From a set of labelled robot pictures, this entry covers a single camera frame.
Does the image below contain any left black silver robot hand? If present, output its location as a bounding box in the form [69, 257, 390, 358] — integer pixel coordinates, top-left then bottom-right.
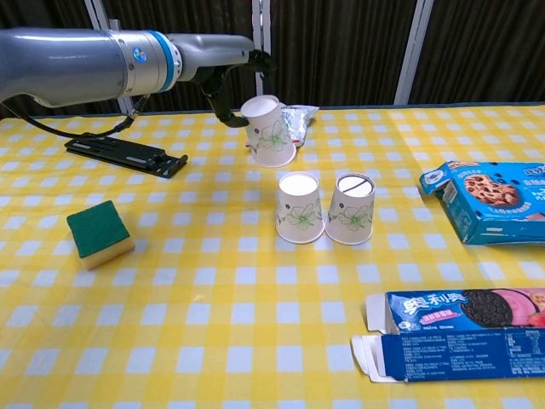
[176, 32, 278, 129]

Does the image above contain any white floral paper cup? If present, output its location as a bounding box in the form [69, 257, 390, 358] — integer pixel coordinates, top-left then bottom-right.
[240, 95, 297, 168]
[275, 170, 326, 245]

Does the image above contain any silver snack bag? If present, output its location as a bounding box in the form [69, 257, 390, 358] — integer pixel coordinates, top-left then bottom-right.
[278, 104, 320, 148]

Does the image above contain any paper cup with black line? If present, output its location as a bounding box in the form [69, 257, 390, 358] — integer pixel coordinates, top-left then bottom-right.
[324, 171, 376, 246]

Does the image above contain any green yellow sponge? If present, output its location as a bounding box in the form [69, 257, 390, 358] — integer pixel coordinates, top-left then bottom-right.
[66, 199, 136, 272]

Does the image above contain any yellow checked tablecloth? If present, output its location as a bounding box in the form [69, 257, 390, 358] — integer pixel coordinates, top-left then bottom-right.
[0, 101, 545, 409]

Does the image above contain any blue chocolate cookie box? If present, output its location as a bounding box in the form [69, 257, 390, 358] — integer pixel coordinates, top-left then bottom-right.
[418, 160, 545, 247]

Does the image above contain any blue pink sandwich cookie box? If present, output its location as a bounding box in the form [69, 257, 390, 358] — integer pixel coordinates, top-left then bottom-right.
[351, 287, 545, 383]

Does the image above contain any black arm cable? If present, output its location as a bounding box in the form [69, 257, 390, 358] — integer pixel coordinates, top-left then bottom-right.
[0, 94, 150, 140]

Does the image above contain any black plastic bracket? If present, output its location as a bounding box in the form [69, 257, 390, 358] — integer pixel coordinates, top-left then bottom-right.
[63, 135, 189, 180]

